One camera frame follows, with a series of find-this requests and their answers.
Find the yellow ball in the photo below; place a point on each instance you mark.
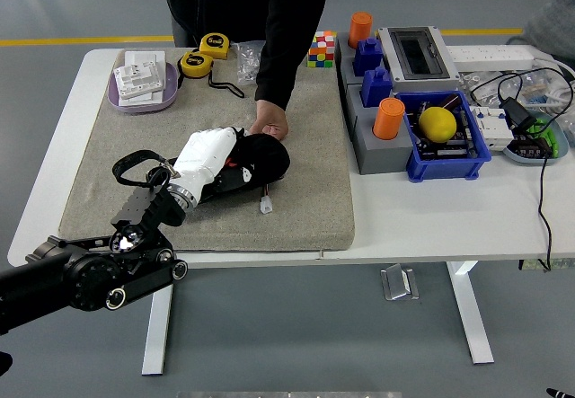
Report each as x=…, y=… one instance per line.
x=438, y=124

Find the purple tray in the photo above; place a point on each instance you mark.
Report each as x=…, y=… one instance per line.
x=170, y=88

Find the dark brown electronic components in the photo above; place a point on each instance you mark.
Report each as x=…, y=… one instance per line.
x=530, y=148

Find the metal floor socket plate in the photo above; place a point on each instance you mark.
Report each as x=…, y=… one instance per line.
x=400, y=283

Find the large grey block holder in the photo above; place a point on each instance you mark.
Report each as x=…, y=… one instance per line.
x=382, y=157

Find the clear bag of screws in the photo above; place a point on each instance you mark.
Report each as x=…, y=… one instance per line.
x=247, y=63

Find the colourful puzzle cube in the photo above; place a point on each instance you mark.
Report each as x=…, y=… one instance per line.
x=321, y=50

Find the white table leg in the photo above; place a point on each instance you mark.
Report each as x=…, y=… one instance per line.
x=157, y=326
x=469, y=317

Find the white wall socket module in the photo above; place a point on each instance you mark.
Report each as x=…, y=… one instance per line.
x=139, y=79

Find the white flat switch plate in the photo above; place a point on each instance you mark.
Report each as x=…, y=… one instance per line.
x=150, y=98

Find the light blue tray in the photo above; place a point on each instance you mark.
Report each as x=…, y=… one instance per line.
x=530, y=161

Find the black circuit board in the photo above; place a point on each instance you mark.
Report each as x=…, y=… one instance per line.
x=449, y=151

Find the orange cylinder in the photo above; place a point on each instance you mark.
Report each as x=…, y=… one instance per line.
x=360, y=27
x=388, y=119

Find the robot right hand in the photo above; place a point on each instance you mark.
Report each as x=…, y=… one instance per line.
x=561, y=393

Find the person's left forearm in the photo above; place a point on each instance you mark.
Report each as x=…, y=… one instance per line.
x=276, y=74

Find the small grey block holder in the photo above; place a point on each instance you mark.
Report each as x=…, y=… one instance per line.
x=343, y=63

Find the blue block with knob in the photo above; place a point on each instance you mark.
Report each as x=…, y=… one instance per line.
x=367, y=56
x=376, y=88

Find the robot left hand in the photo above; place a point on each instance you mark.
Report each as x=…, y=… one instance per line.
x=202, y=157

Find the blue plastic bin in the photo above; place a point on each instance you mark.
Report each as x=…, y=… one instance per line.
x=444, y=169

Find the white circuit breaker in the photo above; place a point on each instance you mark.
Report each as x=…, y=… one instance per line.
x=494, y=133

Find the grey electrical distribution box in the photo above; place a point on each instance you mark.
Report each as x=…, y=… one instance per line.
x=444, y=84

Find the green terminal block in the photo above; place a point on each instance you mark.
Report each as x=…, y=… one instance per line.
x=545, y=135

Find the clear bag of white rings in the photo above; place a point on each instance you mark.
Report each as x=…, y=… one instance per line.
x=476, y=79

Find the person in jeans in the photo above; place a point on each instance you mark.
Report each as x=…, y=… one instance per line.
x=554, y=25

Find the black robot body part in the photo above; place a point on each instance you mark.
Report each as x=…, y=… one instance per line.
x=5, y=363

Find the white square cover plate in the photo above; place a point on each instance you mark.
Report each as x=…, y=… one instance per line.
x=144, y=56

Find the white power strip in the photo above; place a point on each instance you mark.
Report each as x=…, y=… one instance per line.
x=489, y=56

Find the grey-brown mat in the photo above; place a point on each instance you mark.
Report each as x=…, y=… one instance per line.
x=292, y=218

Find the clear bag of blue parts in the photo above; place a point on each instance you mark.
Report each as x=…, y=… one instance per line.
x=536, y=90

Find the person's left hand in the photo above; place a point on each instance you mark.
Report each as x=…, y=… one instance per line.
x=271, y=121

